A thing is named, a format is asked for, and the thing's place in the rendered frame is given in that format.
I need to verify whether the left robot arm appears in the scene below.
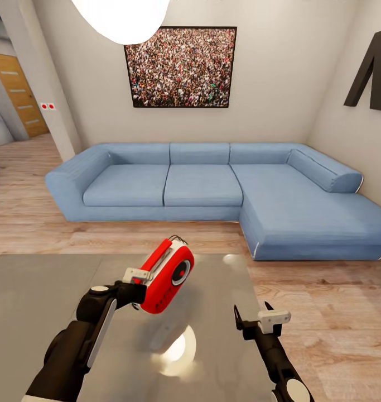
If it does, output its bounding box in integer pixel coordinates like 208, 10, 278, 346
21, 268, 154, 402

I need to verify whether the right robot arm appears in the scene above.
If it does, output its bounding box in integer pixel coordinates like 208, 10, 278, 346
234, 301, 315, 402

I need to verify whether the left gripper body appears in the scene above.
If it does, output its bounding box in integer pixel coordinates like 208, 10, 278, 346
114, 280, 147, 307

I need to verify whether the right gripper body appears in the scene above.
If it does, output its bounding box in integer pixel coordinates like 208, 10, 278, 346
243, 320, 284, 359

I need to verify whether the radio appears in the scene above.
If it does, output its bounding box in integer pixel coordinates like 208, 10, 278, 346
132, 235, 195, 314

